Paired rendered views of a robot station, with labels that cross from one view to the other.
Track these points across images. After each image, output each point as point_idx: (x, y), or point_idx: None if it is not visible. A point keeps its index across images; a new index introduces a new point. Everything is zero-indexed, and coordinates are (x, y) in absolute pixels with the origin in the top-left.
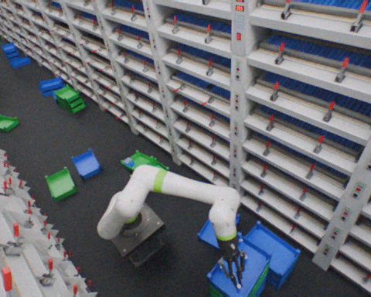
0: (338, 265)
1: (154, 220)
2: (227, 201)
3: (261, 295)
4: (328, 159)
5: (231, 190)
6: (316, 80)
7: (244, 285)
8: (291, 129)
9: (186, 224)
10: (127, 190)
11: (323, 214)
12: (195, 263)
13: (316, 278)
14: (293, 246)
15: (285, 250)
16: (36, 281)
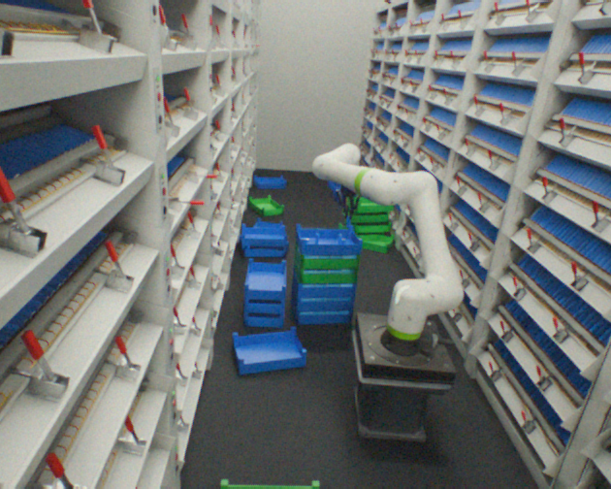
0: None
1: (367, 322)
2: (337, 148)
3: None
4: (225, 139)
5: (321, 155)
6: (222, 53)
7: (334, 241)
8: None
9: (299, 389)
10: (418, 173)
11: (226, 211)
12: (332, 352)
13: (243, 284)
14: (223, 303)
15: (251, 277)
16: (510, 106)
